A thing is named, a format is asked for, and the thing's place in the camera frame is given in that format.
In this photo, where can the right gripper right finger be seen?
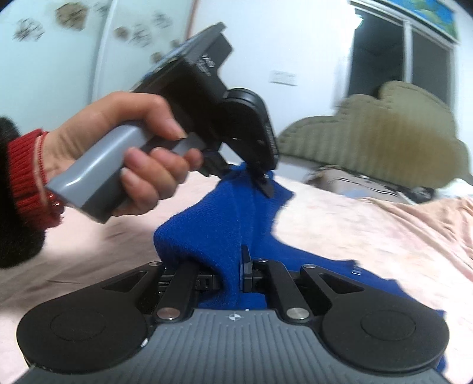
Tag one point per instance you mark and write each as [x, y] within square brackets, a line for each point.
[364, 327]

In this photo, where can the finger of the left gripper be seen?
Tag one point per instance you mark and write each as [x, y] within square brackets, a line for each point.
[263, 182]
[214, 164]

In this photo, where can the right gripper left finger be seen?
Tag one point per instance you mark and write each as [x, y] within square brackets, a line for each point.
[100, 326]

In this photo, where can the blue knit sweater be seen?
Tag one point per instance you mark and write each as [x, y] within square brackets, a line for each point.
[234, 214]

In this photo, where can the red and black sleeve forearm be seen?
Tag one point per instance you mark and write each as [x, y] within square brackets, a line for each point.
[27, 210]

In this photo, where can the person's left hand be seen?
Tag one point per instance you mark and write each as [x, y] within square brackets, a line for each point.
[119, 155]

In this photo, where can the beige patterned pillow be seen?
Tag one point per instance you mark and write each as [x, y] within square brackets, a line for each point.
[358, 186]

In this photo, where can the olive green padded headboard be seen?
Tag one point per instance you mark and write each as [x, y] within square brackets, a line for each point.
[405, 136]

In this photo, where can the dark window behind headboard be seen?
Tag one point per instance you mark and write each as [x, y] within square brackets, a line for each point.
[408, 41]

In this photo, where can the frosted glass sliding door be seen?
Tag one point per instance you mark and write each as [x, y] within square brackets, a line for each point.
[57, 57]

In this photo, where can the white wall socket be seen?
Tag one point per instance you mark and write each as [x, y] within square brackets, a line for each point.
[283, 78]

